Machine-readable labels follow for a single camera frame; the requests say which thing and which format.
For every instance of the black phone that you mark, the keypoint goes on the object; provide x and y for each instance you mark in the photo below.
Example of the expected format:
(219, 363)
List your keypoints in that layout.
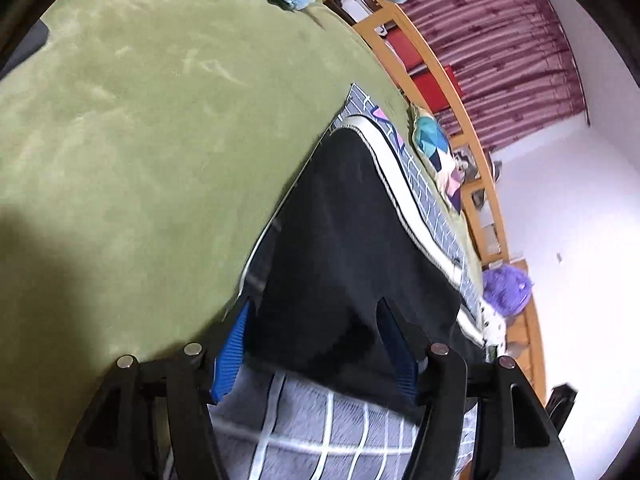
(36, 40)

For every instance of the white flower print pillow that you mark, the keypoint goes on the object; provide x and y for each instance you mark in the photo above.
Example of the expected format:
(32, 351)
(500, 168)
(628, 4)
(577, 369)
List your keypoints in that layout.
(492, 327)

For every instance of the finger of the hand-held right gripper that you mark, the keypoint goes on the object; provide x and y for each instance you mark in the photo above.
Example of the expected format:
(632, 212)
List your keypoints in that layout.
(561, 402)

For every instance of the dark red striped curtain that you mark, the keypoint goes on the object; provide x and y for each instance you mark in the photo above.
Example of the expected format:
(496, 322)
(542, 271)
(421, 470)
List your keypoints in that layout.
(500, 35)

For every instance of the purple plush toy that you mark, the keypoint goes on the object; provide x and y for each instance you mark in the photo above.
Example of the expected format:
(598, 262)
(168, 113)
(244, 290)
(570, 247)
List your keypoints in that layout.
(505, 286)

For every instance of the red chair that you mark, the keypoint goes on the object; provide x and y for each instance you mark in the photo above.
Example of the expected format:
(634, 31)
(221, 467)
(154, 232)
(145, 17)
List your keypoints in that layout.
(436, 87)
(402, 49)

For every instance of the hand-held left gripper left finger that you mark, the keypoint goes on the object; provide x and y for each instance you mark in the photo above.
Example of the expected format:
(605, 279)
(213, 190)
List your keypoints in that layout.
(230, 355)

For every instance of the wooden bed frame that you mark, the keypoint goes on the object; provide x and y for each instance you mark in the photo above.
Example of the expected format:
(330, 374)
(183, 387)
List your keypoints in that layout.
(535, 340)

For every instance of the black pants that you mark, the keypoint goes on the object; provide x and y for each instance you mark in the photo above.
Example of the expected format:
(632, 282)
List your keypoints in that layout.
(340, 240)

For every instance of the green bed sheet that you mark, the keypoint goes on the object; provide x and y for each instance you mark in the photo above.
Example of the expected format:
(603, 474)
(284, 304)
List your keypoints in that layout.
(150, 160)

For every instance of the grey checkered star blanket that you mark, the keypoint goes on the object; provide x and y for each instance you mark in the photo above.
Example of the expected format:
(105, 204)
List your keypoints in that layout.
(310, 435)

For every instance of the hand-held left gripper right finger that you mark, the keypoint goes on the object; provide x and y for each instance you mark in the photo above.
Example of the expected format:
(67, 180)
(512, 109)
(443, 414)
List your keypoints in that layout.
(401, 352)

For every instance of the colourful geometric pillow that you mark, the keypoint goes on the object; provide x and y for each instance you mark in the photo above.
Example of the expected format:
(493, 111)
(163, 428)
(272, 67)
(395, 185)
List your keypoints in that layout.
(434, 142)

